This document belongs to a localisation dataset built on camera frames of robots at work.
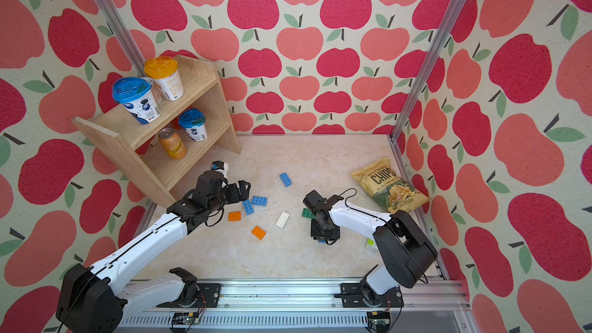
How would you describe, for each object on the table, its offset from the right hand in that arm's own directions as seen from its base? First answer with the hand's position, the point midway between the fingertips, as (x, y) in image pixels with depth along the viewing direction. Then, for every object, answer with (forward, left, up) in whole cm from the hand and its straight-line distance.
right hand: (321, 240), depth 87 cm
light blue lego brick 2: (+14, +26, +2) cm, 30 cm away
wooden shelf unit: (+26, +53, +27) cm, 65 cm away
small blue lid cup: (+28, +50, +32) cm, 66 cm away
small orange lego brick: (+5, +35, +3) cm, 36 cm away
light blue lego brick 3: (+10, +30, +3) cm, 32 cm away
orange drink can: (+17, +54, +32) cm, 65 cm away
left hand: (+9, +30, +17) cm, 36 cm away
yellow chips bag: (+19, -27, +8) cm, 34 cm away
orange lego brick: (0, +24, +1) cm, 24 cm away
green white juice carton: (-1, -18, +4) cm, 18 cm away
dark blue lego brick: (-1, 0, +1) cm, 1 cm away
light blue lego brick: (+25, +17, +3) cm, 30 cm away
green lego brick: (+10, +6, +2) cm, 12 cm away
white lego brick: (+6, +16, +2) cm, 17 cm away
